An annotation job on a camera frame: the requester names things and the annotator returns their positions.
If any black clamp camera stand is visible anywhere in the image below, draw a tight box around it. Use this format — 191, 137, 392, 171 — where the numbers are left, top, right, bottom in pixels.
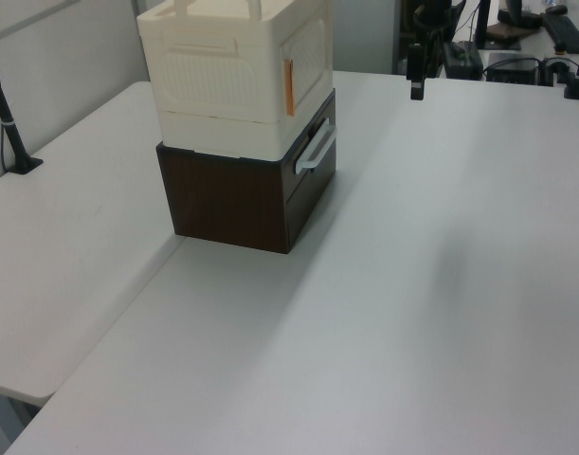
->
562, 36, 579, 101

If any orange door handle strip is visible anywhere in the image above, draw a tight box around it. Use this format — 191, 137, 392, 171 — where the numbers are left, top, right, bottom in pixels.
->
283, 59, 297, 118

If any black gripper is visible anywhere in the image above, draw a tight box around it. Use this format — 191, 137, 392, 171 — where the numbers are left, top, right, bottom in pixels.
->
407, 42, 425, 101

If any dark brown wooden drawer cabinet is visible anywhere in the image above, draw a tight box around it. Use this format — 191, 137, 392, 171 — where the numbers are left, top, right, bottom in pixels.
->
154, 87, 339, 256

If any cream plastic cabinet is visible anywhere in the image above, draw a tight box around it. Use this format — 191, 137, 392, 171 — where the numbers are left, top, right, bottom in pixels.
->
136, 0, 336, 160

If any white drawer handle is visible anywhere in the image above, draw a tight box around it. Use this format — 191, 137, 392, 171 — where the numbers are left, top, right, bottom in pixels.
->
293, 118, 338, 174

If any black camera pole with base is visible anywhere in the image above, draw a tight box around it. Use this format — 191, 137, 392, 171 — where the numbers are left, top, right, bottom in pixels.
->
0, 41, 45, 176

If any black electronics box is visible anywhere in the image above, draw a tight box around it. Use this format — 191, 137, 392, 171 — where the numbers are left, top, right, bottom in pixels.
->
486, 51, 540, 85

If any black box with green label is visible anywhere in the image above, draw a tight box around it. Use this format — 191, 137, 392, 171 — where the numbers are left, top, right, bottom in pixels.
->
442, 41, 485, 80

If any black keyboard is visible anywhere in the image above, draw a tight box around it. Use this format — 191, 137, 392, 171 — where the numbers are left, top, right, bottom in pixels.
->
543, 13, 579, 54

